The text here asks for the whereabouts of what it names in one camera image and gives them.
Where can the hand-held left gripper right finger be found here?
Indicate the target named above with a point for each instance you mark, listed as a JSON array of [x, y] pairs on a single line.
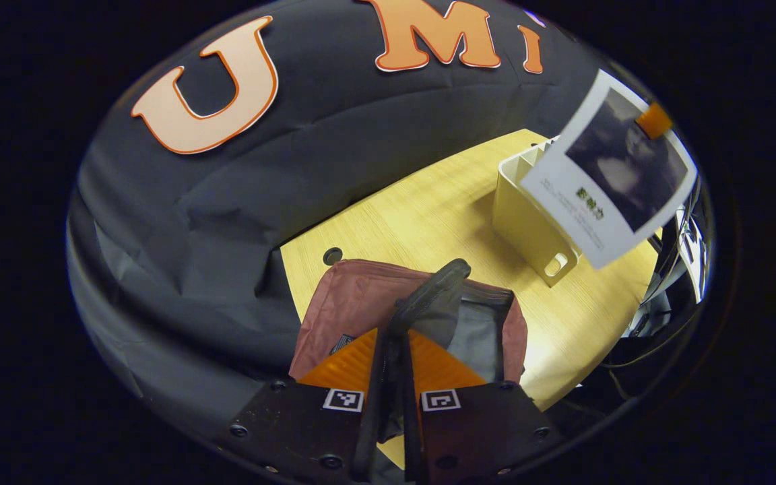
[[411, 424]]

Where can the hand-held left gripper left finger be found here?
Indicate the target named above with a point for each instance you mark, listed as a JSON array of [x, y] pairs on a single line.
[[373, 417]]

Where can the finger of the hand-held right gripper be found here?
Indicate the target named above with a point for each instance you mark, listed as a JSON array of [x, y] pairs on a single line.
[[654, 121]]

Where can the maroon schoolbag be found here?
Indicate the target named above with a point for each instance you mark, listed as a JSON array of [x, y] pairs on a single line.
[[354, 303]]

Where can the white book with grey photo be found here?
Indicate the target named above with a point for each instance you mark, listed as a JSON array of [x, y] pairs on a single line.
[[563, 195]]

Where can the white bookshelf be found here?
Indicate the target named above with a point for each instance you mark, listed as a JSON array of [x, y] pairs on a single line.
[[523, 215]]

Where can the white board with dark parts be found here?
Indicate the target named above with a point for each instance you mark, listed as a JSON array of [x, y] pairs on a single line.
[[691, 249]]

